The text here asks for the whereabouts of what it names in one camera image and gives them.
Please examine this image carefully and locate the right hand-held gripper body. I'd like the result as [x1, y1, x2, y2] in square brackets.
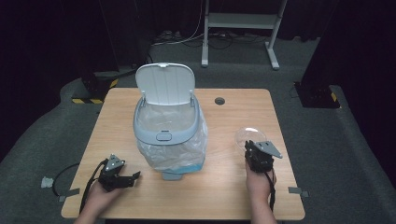
[245, 140, 284, 174]

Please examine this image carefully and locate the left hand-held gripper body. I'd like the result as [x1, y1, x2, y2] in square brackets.
[98, 154, 127, 192]

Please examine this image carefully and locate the clear plastic cup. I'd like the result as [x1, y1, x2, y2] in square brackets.
[233, 126, 268, 154]

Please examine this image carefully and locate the clear plastic bin liner bag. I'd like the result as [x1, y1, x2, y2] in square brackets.
[135, 102, 209, 173]

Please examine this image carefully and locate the grey white lidded trash bin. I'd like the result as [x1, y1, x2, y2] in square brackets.
[133, 63, 209, 181]

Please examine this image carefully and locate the person's left hand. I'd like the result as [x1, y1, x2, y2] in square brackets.
[82, 180, 126, 217]

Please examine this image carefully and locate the person's right hand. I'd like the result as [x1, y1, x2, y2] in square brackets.
[244, 160, 278, 202]

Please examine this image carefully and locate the grey tape strip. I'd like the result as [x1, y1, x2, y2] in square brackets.
[58, 188, 81, 203]
[287, 186, 310, 198]

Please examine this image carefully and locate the crumpled white tape piece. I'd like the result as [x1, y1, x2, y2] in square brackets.
[40, 175, 54, 189]

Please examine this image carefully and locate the black stand base yellow mark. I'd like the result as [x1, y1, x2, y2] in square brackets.
[293, 81, 342, 110]

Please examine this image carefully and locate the black stand base striped edge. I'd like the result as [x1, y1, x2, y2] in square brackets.
[71, 69, 121, 105]

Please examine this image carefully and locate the white metal stand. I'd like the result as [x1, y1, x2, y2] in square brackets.
[200, 0, 289, 71]

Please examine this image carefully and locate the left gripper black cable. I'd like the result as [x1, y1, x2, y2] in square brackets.
[78, 158, 110, 216]

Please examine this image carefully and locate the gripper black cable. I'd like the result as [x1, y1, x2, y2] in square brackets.
[263, 171, 277, 213]
[78, 158, 110, 216]

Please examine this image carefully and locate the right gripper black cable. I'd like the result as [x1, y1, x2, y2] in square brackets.
[263, 171, 277, 213]

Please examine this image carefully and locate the black floor cable loop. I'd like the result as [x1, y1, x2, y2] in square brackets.
[51, 161, 80, 198]

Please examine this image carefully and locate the bundle of floor cables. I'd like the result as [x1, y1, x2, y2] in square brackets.
[150, 29, 269, 51]

